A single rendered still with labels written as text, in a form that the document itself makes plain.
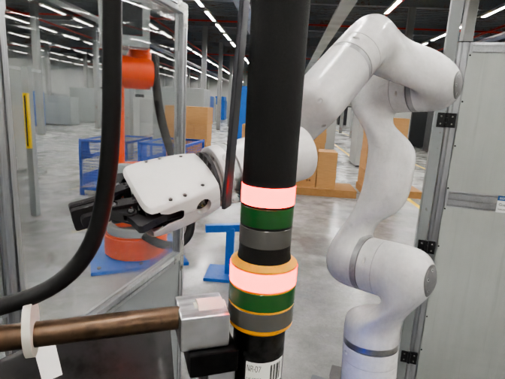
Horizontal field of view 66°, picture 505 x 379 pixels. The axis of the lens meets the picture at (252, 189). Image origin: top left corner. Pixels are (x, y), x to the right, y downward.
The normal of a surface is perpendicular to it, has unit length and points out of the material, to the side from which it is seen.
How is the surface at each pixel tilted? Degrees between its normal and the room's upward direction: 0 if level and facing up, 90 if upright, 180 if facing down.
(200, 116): 90
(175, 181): 31
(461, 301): 90
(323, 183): 90
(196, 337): 90
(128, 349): 42
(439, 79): 80
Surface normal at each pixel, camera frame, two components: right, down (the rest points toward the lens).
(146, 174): -0.01, -0.75
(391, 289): -0.77, 0.12
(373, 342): -0.16, 0.12
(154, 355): 0.45, -0.61
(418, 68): 0.05, 0.03
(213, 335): 0.31, 0.22
